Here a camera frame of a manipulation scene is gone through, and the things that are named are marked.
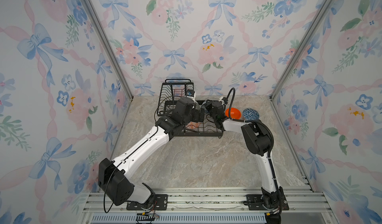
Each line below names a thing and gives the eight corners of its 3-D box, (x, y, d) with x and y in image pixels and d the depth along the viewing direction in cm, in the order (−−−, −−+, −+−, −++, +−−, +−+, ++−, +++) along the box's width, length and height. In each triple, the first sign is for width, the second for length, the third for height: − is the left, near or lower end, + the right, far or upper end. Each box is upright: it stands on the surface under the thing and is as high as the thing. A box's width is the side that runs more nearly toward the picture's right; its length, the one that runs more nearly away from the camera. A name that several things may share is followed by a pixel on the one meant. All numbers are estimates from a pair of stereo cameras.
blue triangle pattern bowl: (243, 121, 108) (245, 117, 104) (241, 112, 113) (242, 108, 109) (257, 121, 108) (260, 117, 104) (254, 112, 113) (257, 108, 110)
